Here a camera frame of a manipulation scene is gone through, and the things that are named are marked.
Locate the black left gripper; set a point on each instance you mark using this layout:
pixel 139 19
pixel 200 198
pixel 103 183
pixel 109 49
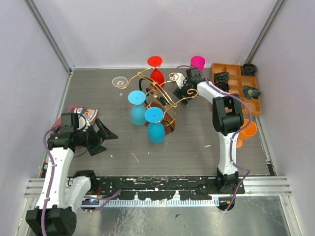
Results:
pixel 103 133

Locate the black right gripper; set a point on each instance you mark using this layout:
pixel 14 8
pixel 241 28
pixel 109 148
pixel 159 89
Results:
pixel 179 92

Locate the red wine glass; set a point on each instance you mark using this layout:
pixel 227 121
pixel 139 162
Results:
pixel 156 75

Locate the magenta wine glass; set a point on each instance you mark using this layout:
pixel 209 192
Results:
pixel 198 62

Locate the orange wine glass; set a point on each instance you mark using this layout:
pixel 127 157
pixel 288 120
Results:
pixel 246 133

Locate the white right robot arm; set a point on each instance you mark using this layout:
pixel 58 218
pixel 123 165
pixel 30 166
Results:
pixel 227 120

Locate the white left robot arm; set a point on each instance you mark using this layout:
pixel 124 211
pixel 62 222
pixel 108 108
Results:
pixel 55 210

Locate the wooden rack base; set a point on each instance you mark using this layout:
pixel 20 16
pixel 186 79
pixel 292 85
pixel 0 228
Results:
pixel 167 121

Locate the light blue wine glass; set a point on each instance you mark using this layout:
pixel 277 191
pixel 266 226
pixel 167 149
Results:
pixel 137 112

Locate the clear wine glass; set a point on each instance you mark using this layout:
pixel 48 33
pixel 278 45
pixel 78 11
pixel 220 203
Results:
pixel 121 83

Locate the patterned folded cloth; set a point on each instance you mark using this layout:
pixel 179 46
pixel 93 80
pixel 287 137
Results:
pixel 89 114

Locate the rolled dark orange-patterned tie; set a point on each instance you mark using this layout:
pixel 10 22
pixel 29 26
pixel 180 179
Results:
pixel 223 86

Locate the rolled dark green tie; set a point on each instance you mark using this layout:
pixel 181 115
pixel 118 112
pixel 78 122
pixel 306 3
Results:
pixel 221 77

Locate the wooden compartment tray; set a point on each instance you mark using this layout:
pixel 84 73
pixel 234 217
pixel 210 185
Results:
pixel 232 78

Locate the rolled black tie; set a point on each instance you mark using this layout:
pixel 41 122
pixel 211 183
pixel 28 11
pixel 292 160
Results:
pixel 248 69

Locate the gold wire glass rack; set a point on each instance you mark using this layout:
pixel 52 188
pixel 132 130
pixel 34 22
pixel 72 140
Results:
pixel 158 93

